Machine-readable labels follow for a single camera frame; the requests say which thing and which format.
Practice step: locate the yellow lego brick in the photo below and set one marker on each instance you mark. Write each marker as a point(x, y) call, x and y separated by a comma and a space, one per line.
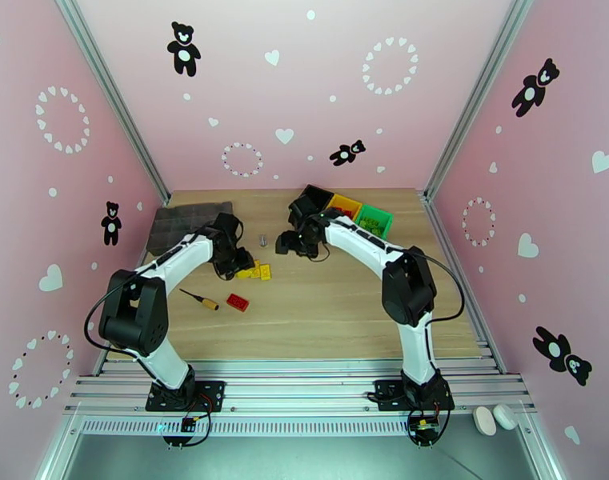
point(265, 272)
point(248, 271)

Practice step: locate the scratched red 2x4 lego brick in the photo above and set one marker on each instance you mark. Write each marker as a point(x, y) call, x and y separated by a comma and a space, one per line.
point(237, 302)

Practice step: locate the yellow plastic bin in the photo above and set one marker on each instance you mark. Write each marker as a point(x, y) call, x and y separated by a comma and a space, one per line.
point(351, 202)

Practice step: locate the aluminium frame post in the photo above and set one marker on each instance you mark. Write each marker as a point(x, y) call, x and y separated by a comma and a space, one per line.
point(114, 98)
point(479, 93)

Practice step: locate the black plastic bin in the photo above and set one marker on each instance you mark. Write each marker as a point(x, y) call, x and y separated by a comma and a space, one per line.
point(320, 196)

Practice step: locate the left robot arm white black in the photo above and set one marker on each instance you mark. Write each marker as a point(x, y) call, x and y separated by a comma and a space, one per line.
point(184, 253)

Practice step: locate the white oval puck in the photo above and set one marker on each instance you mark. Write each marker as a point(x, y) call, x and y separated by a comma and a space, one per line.
point(484, 421)
point(505, 416)

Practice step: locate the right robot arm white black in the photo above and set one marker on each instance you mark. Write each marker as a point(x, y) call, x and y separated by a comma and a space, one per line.
point(364, 238)

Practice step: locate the aluminium table rail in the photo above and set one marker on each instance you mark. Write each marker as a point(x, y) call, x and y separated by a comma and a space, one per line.
point(304, 388)

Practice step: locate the dark grey compartment tray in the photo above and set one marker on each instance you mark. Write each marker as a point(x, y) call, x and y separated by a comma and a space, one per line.
point(179, 223)

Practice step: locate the small metal cylinder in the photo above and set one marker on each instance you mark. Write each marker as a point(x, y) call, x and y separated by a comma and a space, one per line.
point(262, 240)

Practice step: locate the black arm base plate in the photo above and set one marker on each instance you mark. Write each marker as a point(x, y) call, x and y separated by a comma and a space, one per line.
point(386, 393)
point(209, 393)

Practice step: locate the green plastic bin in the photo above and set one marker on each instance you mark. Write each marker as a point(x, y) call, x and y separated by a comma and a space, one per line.
point(381, 216)

